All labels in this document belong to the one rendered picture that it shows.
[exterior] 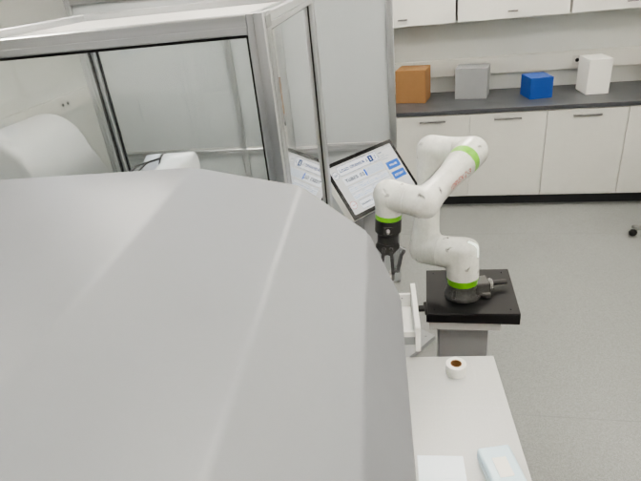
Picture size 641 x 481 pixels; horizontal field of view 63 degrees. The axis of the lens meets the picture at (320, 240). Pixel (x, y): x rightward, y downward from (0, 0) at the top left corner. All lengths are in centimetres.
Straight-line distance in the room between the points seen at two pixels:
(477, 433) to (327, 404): 124
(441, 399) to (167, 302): 138
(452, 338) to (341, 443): 177
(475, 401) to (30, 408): 154
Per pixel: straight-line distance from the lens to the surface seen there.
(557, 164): 495
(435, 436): 174
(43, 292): 63
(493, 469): 163
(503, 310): 218
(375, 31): 328
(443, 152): 210
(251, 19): 118
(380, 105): 335
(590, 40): 548
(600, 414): 302
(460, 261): 212
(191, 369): 50
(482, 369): 197
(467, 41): 530
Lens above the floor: 206
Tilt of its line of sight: 27 degrees down
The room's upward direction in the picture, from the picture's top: 6 degrees counter-clockwise
